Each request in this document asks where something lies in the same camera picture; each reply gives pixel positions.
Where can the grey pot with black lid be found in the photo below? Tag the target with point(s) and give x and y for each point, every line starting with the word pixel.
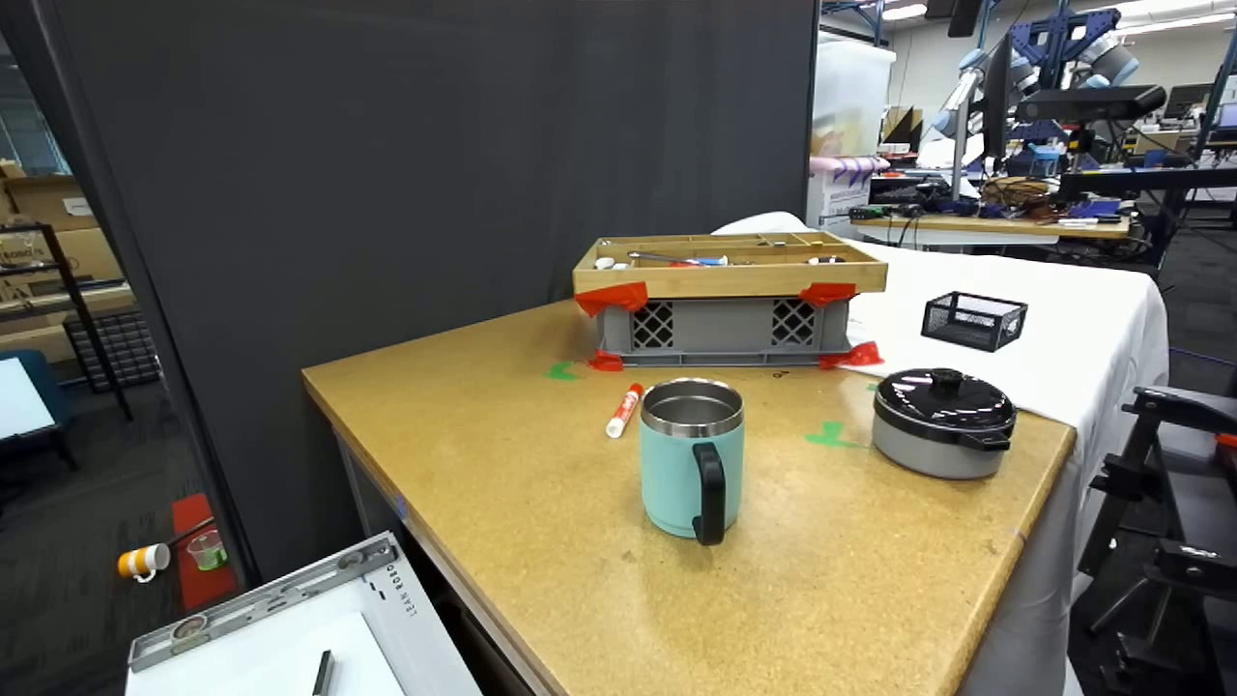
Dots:
pixel 942 422

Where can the red whiteboard marker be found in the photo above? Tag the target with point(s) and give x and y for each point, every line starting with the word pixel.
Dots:
pixel 625 413

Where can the wooden cutlery tray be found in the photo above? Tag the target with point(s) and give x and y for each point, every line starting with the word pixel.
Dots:
pixel 746 266

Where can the grey plastic crate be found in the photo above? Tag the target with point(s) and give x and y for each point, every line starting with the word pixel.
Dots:
pixel 762 332

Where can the teal mug with black handle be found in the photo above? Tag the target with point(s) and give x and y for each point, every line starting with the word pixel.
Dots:
pixel 688 448

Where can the white tablecloth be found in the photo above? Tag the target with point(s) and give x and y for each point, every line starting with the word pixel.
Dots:
pixel 861 578

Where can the black wire basket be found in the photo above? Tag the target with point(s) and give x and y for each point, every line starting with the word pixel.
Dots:
pixel 974 320

